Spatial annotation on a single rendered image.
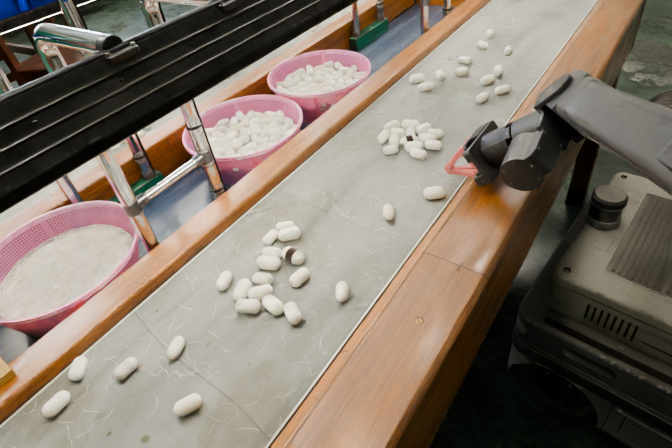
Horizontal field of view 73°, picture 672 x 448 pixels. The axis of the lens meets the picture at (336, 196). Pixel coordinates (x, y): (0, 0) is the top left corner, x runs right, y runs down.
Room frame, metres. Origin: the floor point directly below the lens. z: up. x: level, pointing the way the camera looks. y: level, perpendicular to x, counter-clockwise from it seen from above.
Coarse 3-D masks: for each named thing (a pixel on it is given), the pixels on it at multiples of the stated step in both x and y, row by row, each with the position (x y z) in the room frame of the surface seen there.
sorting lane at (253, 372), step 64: (512, 0) 1.47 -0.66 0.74; (576, 0) 1.38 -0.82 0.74; (448, 64) 1.09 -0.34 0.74; (512, 64) 1.03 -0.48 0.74; (448, 128) 0.79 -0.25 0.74; (320, 192) 0.65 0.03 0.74; (384, 192) 0.62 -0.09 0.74; (448, 192) 0.59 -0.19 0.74; (256, 256) 0.52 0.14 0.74; (320, 256) 0.49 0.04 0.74; (384, 256) 0.47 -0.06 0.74; (128, 320) 0.43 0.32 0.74; (192, 320) 0.41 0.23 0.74; (256, 320) 0.39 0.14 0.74; (320, 320) 0.38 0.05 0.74; (64, 384) 0.34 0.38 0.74; (128, 384) 0.33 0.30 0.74; (192, 384) 0.31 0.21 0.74; (256, 384) 0.30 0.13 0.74
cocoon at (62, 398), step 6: (54, 396) 0.32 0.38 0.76; (60, 396) 0.32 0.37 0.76; (66, 396) 0.32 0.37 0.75; (48, 402) 0.31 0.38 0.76; (54, 402) 0.31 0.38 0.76; (60, 402) 0.31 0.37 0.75; (66, 402) 0.31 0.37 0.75; (42, 408) 0.31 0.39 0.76; (48, 408) 0.30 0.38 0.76; (54, 408) 0.30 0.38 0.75; (60, 408) 0.31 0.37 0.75; (48, 414) 0.30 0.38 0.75; (54, 414) 0.30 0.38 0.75
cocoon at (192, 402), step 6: (192, 396) 0.29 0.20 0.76; (198, 396) 0.29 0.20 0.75; (180, 402) 0.28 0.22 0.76; (186, 402) 0.28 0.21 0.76; (192, 402) 0.28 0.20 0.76; (198, 402) 0.28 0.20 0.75; (174, 408) 0.28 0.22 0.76; (180, 408) 0.28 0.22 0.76; (186, 408) 0.28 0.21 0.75; (192, 408) 0.28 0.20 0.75; (180, 414) 0.27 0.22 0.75; (186, 414) 0.27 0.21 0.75
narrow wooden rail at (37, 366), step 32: (480, 0) 1.45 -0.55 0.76; (448, 32) 1.26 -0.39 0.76; (416, 64) 1.11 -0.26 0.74; (352, 96) 0.95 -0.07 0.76; (320, 128) 0.83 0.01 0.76; (288, 160) 0.73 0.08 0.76; (256, 192) 0.66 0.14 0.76; (192, 224) 0.59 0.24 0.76; (224, 224) 0.59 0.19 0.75; (160, 256) 0.53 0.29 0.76; (192, 256) 0.54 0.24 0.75; (128, 288) 0.47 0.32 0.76; (64, 320) 0.43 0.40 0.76; (96, 320) 0.42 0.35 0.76; (32, 352) 0.38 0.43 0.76; (64, 352) 0.38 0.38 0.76; (32, 384) 0.34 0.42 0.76; (0, 416) 0.31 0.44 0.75
